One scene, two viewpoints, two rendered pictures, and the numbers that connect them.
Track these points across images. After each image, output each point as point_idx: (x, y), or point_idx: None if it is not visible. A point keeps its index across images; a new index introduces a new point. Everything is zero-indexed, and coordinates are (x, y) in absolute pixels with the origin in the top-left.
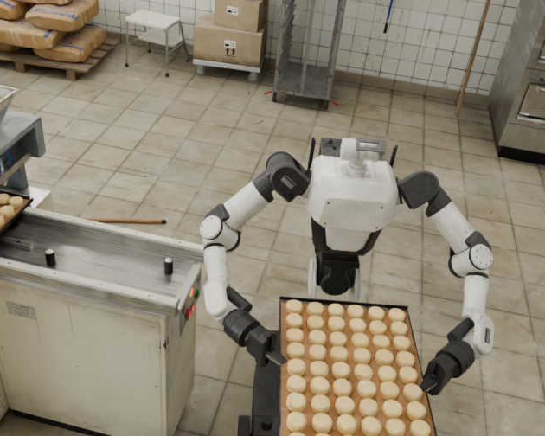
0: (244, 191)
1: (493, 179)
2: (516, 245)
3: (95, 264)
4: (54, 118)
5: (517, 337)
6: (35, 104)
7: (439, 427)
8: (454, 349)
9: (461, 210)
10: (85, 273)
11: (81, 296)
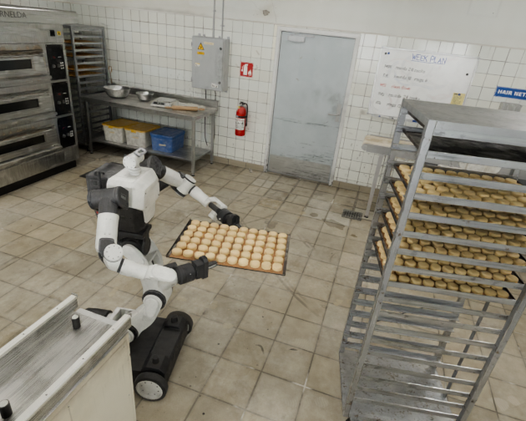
0: (106, 220)
1: (1, 213)
2: (67, 227)
3: (33, 376)
4: None
5: None
6: None
7: (170, 298)
8: (226, 211)
9: (17, 235)
10: (42, 383)
11: (74, 385)
